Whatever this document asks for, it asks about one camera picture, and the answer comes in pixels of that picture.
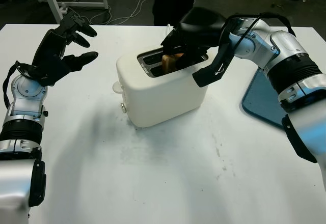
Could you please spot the white two-slot toaster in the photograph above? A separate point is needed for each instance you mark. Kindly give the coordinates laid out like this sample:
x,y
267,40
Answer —
x,y
163,99

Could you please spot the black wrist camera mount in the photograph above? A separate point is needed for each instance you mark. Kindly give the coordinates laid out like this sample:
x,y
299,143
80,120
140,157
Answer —
x,y
206,77
51,75

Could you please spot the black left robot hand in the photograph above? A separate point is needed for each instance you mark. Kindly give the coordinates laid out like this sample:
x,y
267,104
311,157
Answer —
x,y
48,47

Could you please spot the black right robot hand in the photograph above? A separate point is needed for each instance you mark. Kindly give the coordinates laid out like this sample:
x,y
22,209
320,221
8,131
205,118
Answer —
x,y
201,28

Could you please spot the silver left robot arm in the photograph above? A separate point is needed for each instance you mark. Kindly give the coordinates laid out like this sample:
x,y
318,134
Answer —
x,y
25,94

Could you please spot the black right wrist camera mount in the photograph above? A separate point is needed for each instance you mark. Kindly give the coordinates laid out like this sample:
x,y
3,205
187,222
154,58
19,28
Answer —
x,y
206,77

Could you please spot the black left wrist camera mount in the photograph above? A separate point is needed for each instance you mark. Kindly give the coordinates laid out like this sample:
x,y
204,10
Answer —
x,y
51,75

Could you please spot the golden toast slice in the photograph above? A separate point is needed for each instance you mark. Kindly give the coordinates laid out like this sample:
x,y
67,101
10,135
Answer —
x,y
169,63

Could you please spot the blue plastic tray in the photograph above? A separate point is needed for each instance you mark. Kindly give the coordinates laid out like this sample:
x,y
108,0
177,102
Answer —
x,y
259,99

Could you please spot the white power strip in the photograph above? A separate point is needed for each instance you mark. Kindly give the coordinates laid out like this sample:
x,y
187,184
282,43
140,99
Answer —
x,y
63,9

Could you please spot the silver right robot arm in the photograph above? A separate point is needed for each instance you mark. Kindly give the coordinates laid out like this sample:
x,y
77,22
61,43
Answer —
x,y
285,45

